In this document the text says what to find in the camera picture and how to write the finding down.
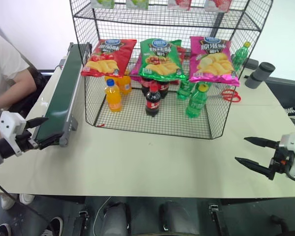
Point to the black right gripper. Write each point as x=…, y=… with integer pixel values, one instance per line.
x=281, y=161

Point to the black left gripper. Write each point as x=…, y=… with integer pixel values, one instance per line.
x=24, y=141

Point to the person's bare forearm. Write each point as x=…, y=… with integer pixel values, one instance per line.
x=19, y=87

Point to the green belt conveyor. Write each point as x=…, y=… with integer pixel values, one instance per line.
x=61, y=93

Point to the person in white shirt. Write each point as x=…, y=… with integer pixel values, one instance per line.
x=1, y=66

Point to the orange soda bottle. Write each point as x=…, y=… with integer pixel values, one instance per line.
x=126, y=84
x=113, y=99

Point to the grey foam cylinder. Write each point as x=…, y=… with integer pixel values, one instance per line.
x=259, y=75

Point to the green soda bottle yellow cap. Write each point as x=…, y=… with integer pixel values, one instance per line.
x=196, y=103
x=184, y=90
x=240, y=57

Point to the dark grey pad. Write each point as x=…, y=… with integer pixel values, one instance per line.
x=251, y=64

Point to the black sneaker white sole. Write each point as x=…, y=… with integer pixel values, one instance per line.
x=55, y=225
x=3, y=229

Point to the red tomato chips bag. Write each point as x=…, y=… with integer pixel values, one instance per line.
x=108, y=59

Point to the magenta chips bag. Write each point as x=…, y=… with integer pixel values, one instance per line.
x=212, y=61

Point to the dark rounded shape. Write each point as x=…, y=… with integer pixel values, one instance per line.
x=115, y=216

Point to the cola bottle red cap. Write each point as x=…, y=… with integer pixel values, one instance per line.
x=145, y=86
x=153, y=103
x=164, y=89

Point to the green chips bag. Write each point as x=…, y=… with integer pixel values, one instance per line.
x=159, y=61

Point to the green snack pack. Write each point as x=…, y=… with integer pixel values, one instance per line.
x=103, y=2
x=137, y=3

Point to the pink snack pack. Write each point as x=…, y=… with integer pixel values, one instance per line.
x=216, y=5
x=179, y=3

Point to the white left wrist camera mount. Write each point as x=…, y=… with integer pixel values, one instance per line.
x=8, y=126

